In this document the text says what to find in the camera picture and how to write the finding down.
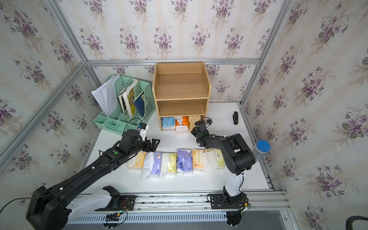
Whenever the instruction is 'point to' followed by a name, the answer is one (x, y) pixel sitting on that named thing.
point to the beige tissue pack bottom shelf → (193, 119)
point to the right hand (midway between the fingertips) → (195, 129)
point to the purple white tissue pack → (152, 165)
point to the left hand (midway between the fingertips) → (155, 140)
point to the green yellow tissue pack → (168, 163)
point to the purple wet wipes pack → (184, 160)
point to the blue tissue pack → (168, 123)
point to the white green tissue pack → (210, 160)
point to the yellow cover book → (129, 97)
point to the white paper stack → (105, 95)
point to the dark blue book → (140, 104)
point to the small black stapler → (235, 118)
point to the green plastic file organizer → (120, 123)
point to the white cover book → (123, 100)
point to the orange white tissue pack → (184, 125)
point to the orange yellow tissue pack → (137, 163)
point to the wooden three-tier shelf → (181, 89)
